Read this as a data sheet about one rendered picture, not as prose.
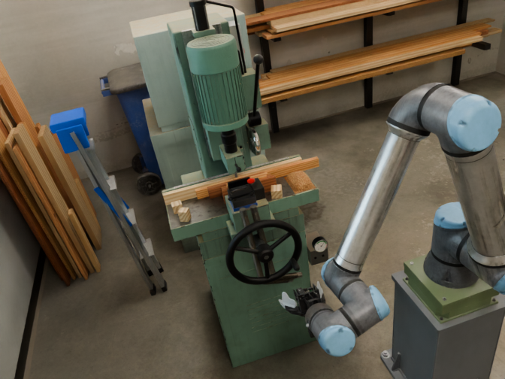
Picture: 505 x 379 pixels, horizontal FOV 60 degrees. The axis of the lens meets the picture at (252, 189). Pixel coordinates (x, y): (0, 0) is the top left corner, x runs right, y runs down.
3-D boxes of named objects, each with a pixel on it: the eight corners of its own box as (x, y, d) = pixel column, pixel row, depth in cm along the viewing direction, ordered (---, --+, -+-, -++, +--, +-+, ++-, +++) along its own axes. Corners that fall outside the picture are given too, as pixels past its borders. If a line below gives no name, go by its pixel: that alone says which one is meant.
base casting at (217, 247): (202, 261, 177) (198, 244, 172) (183, 190, 225) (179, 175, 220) (306, 230, 184) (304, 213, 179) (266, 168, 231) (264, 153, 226)
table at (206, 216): (176, 257, 161) (172, 245, 158) (167, 213, 186) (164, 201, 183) (330, 213, 170) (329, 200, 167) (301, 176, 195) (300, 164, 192)
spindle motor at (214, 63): (207, 137, 159) (188, 52, 142) (200, 119, 174) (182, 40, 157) (254, 125, 162) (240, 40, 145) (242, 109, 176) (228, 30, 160)
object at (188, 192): (165, 205, 180) (162, 195, 177) (165, 203, 182) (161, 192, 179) (303, 168, 189) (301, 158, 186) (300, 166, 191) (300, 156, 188)
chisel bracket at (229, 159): (229, 177, 174) (225, 159, 170) (222, 162, 186) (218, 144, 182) (247, 173, 176) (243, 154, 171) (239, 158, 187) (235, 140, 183)
